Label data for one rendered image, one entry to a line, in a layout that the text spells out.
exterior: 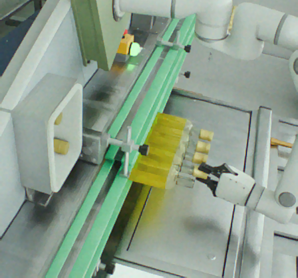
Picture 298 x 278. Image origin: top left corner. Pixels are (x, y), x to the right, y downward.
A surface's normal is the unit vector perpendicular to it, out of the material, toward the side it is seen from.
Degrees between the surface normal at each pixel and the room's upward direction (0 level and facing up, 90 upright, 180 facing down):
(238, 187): 105
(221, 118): 90
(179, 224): 90
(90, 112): 90
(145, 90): 90
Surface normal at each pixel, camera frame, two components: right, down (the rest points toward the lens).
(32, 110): 0.10, -0.77
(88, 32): -0.29, 0.84
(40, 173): -0.26, 0.59
